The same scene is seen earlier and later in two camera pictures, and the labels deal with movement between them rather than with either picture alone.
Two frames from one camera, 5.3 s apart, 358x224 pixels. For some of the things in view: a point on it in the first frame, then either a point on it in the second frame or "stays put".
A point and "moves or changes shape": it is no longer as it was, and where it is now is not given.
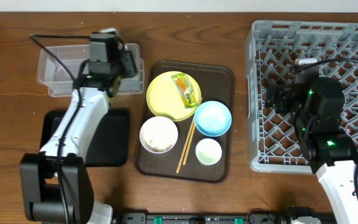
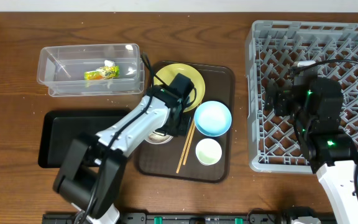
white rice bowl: x=158 y=135 moves or changes shape
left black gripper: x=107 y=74 -> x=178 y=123
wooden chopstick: x=184 y=145 stays put
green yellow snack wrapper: x=185 y=89 moves or changes shape
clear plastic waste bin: x=58 y=68 stays put
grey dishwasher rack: x=346 y=51 stays put
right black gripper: x=283 y=96 stays put
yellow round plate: x=164 y=100 moves or changes shape
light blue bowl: x=212 y=119 stays put
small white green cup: x=208 y=152 stays put
